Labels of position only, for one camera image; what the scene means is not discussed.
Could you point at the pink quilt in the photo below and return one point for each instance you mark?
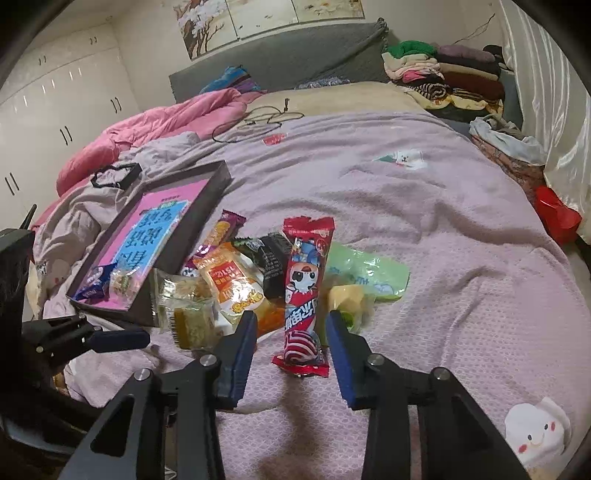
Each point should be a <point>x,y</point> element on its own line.
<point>152,129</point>

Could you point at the wall poster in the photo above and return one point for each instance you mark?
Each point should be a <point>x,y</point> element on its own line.
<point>258,21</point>

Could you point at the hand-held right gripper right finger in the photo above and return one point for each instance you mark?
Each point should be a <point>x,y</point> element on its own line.
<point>344,369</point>

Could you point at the purple printed blanket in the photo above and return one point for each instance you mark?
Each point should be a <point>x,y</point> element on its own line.
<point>415,240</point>

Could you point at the pink cardboard box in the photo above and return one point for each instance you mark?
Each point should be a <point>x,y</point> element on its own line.
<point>152,217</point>

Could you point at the beige blanket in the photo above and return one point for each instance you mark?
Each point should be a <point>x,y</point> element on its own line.
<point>351,99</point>

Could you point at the clear pork floss cake packet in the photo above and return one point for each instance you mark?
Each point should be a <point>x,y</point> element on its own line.
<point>184,318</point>

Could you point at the white curtain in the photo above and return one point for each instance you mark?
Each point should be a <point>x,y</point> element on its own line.
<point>549,92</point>

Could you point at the blue cloth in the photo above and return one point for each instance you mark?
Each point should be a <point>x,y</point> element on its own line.
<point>231,81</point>

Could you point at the orange snack packet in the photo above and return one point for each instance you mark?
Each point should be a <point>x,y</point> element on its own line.
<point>231,281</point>

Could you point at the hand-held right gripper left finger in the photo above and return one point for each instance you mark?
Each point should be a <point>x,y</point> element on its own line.
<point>238,364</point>

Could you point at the long red snack packet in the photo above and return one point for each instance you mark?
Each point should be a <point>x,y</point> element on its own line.
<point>300,286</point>

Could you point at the white wardrobe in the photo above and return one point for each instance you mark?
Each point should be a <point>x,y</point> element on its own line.
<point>60,101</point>

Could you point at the green snack packet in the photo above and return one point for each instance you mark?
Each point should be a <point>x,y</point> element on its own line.
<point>364,272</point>

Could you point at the blue snack packet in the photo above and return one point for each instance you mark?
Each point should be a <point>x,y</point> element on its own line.
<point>94,284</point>

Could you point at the crumpled clothes heap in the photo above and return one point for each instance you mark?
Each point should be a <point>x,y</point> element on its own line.
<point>508,143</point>

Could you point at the pile of folded clothes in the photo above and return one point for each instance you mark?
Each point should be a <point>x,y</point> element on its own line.
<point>452,76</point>

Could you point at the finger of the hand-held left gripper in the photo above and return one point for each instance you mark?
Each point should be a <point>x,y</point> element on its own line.
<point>120,339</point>

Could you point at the black snack packet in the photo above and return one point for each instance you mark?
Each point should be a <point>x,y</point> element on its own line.
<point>272,263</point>

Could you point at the red bag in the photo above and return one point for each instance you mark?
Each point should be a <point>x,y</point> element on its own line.
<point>556,214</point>

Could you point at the grey headboard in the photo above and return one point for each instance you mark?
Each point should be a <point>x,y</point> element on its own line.
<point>314,55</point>

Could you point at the patterned cloth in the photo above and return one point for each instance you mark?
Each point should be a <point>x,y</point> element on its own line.
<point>323,84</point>

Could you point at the purple snack packet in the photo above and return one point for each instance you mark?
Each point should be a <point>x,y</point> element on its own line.
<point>222,230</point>

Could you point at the small clear snack packet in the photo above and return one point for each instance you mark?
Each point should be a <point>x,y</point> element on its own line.
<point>128,282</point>

